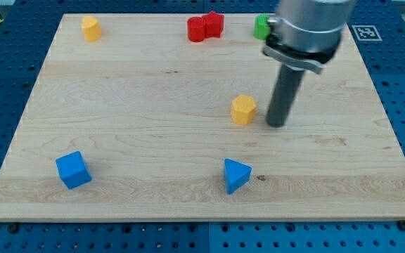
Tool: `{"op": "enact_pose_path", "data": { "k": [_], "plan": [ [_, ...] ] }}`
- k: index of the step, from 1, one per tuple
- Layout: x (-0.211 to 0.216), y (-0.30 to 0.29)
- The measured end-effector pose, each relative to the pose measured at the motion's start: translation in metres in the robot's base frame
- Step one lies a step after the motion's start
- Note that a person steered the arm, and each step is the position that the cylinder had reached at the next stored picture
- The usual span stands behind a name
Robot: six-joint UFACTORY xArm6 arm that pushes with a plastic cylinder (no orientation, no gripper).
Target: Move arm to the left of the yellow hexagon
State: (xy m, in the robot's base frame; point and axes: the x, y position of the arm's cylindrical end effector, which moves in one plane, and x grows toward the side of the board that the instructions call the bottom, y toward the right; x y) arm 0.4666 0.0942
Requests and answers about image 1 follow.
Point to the white fiducial marker tag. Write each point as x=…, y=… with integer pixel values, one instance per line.
x=366, y=33

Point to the blue cube block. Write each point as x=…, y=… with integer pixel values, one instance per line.
x=72, y=170

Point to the red cylinder block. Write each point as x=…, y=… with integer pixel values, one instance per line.
x=196, y=29

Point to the yellow heart block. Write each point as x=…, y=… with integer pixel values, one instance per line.
x=91, y=28

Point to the blue triangle block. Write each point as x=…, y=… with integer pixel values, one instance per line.
x=236, y=175

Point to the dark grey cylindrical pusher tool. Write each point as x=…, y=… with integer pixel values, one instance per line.
x=285, y=90

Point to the red star block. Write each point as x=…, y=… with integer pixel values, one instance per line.
x=214, y=24

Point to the yellow hexagon block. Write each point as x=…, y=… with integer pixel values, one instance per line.
x=243, y=109

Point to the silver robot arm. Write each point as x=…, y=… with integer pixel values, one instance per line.
x=305, y=34

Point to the green block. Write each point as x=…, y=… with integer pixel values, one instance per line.
x=261, y=29

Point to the wooden board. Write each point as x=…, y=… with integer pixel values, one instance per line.
x=150, y=112

